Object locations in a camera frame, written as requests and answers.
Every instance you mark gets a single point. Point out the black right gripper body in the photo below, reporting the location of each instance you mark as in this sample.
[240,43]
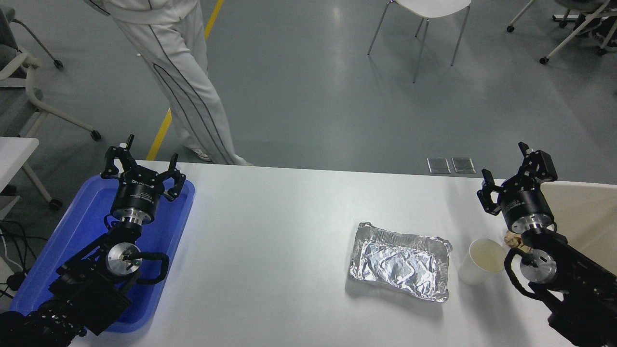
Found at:
[525,202]

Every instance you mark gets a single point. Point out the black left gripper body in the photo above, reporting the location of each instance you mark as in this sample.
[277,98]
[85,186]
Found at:
[137,195]

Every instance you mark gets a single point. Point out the white paper cup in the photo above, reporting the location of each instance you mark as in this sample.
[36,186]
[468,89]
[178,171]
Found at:
[482,262]

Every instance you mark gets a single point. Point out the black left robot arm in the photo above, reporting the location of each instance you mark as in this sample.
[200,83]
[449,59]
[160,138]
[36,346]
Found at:
[82,289]

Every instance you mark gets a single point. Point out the crumpled tan paper ball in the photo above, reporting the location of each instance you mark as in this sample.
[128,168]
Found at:
[512,239]

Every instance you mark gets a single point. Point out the metal floor socket plate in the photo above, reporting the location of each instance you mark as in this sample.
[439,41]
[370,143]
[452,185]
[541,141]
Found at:
[438,165]
[463,165]

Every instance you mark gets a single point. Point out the large pale bin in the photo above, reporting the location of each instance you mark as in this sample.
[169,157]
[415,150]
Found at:
[588,217]

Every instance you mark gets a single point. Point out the blue plastic tray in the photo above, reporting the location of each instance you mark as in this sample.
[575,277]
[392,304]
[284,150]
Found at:
[77,226]

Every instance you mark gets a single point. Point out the white side table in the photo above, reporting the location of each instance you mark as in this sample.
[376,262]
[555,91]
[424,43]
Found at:
[14,154]

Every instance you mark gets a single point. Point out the standing person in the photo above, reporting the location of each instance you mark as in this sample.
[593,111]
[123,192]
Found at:
[188,72]

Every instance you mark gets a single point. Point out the crumpled foil tray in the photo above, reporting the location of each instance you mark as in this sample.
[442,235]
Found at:
[400,262]

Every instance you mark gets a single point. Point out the grey office chair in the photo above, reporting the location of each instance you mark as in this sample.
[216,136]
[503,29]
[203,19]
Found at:
[29,91]

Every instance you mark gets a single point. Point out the seated person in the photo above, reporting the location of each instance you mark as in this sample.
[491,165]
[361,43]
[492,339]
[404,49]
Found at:
[608,36]

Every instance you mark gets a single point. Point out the white desk base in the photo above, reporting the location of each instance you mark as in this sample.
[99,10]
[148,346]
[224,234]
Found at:
[561,18]

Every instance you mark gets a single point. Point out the white chair with metal legs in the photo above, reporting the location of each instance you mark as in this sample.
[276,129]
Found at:
[434,6]

